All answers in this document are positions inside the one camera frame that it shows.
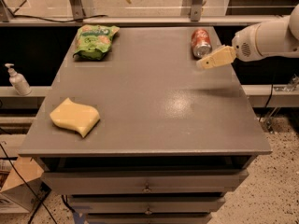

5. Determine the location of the white pump bottle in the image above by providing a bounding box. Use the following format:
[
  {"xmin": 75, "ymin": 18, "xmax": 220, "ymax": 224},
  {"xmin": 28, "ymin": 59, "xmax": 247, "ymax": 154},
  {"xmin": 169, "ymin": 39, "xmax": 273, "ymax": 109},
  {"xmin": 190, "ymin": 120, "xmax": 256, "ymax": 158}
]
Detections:
[{"xmin": 5, "ymin": 63, "xmax": 31, "ymax": 96}]

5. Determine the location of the right metal bracket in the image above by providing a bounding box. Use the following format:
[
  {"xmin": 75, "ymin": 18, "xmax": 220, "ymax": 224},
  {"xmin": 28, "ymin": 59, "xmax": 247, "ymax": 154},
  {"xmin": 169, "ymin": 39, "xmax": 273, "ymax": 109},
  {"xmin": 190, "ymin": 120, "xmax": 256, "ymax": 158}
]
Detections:
[{"xmin": 180, "ymin": 0, "xmax": 204, "ymax": 21}]

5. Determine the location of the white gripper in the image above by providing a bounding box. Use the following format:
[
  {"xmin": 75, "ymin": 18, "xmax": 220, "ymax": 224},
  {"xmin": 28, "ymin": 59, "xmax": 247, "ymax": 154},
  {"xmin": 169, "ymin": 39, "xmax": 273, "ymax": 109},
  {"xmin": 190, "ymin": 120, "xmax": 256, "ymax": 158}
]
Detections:
[{"xmin": 196, "ymin": 24, "xmax": 263, "ymax": 70}]

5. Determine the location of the green rice chip bag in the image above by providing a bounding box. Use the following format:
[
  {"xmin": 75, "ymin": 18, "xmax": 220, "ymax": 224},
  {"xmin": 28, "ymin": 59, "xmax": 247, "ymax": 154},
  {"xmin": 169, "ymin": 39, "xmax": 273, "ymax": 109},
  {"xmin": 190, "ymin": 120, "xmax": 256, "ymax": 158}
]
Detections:
[{"xmin": 74, "ymin": 24, "xmax": 120, "ymax": 61}]

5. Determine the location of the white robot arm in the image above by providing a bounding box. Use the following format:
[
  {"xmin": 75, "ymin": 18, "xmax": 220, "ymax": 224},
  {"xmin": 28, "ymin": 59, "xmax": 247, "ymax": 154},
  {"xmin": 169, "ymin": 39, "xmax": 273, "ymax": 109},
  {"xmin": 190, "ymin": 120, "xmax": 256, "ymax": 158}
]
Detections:
[{"xmin": 196, "ymin": 5, "xmax": 299, "ymax": 70}]

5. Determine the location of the left metal bracket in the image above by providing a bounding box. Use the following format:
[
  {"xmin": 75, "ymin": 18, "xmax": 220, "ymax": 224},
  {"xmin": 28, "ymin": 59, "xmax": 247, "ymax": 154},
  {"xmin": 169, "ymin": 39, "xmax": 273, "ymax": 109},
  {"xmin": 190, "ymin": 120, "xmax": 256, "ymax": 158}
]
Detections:
[{"xmin": 69, "ymin": 0, "xmax": 95, "ymax": 21}]

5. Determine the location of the metal bracket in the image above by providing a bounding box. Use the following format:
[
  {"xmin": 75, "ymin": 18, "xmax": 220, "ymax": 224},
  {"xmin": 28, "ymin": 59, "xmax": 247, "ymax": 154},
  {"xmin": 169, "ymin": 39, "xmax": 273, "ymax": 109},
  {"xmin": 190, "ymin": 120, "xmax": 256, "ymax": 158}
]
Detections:
[
  {"xmin": 180, "ymin": 0, "xmax": 204, "ymax": 21},
  {"xmin": 69, "ymin": 0, "xmax": 95, "ymax": 21}
]

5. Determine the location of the red coke can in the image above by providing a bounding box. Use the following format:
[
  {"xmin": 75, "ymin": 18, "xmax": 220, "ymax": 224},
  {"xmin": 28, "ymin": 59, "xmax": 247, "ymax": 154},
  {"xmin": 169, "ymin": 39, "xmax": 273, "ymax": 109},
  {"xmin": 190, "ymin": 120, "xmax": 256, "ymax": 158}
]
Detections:
[{"xmin": 191, "ymin": 28, "xmax": 212, "ymax": 59}]

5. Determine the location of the grey drawer cabinet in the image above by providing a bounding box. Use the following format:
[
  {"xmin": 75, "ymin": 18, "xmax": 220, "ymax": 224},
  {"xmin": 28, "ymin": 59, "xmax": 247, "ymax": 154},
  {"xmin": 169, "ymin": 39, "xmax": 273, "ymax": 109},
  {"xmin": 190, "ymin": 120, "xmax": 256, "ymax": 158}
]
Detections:
[{"xmin": 21, "ymin": 27, "xmax": 271, "ymax": 224}]

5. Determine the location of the cardboard box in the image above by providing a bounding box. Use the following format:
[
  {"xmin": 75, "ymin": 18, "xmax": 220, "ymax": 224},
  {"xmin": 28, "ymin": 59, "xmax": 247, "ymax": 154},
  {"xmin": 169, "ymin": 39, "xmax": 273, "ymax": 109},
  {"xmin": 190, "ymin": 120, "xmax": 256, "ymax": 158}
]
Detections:
[{"xmin": 0, "ymin": 157, "xmax": 43, "ymax": 214}]

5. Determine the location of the yellow sponge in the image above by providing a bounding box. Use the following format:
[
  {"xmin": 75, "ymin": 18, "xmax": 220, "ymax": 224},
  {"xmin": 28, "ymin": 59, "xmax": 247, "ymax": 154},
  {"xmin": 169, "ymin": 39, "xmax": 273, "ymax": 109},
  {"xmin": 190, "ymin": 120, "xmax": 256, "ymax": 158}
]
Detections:
[{"xmin": 50, "ymin": 98, "xmax": 100, "ymax": 138}]

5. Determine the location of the black cable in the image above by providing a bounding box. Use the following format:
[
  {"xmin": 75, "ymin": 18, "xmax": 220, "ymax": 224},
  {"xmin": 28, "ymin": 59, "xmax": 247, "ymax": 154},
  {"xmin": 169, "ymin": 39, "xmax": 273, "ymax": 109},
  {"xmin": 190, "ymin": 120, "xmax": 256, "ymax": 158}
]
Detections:
[{"xmin": 0, "ymin": 140, "xmax": 59, "ymax": 224}]

